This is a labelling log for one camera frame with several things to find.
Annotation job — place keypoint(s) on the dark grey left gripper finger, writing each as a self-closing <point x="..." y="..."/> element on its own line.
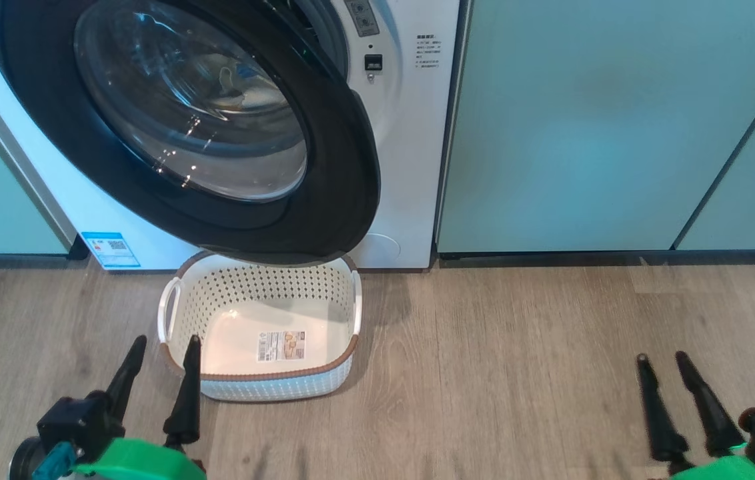
<point x="187" y="400"/>
<point x="127" y="380"/>

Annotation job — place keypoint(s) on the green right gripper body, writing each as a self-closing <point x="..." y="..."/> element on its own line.
<point x="711" y="470"/>

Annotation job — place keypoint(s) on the grey warning label sticker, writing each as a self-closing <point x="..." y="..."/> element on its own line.
<point x="363" y="16"/>

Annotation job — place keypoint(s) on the white perforated laundry basket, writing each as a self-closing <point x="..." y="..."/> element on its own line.
<point x="271" y="390"/>

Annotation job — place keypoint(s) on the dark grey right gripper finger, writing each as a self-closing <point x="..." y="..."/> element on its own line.
<point x="659" y="420"/>
<point x="711" y="420"/>

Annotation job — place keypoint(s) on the paper basket label sticker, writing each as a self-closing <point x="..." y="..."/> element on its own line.
<point x="281" y="346"/>

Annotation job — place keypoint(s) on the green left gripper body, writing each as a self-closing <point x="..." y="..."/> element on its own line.
<point x="144" y="463"/>

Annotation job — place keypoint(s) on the round white filter access cover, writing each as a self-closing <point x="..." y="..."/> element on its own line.
<point x="384" y="250"/>

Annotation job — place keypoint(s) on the white front-load washing machine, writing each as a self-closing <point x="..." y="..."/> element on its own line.
<point x="411" y="146"/>

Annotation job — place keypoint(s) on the dark cabinet plinth strip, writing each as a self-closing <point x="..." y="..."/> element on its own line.
<point x="617" y="258"/>

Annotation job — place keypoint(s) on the wide pale green cabinet door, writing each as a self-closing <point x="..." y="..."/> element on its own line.
<point x="564" y="133"/>

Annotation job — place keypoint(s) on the blue white energy label sticker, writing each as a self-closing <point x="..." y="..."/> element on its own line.
<point x="111" y="250"/>

